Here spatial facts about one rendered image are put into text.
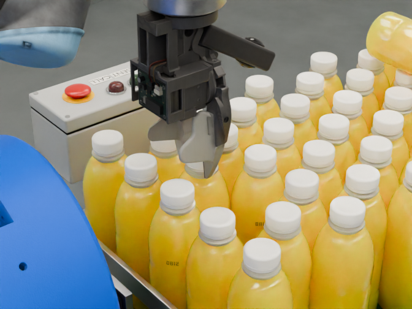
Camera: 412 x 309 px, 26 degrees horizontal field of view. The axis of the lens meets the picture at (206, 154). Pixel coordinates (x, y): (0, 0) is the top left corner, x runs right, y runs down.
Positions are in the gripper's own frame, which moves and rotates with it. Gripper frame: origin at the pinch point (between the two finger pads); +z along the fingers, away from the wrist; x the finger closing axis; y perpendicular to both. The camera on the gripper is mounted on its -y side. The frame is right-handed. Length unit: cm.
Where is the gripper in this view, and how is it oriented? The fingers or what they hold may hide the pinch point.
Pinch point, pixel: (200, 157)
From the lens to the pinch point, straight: 107.2
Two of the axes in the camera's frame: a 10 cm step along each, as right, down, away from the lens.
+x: 6.2, 4.1, -6.7
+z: 0.0, 8.6, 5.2
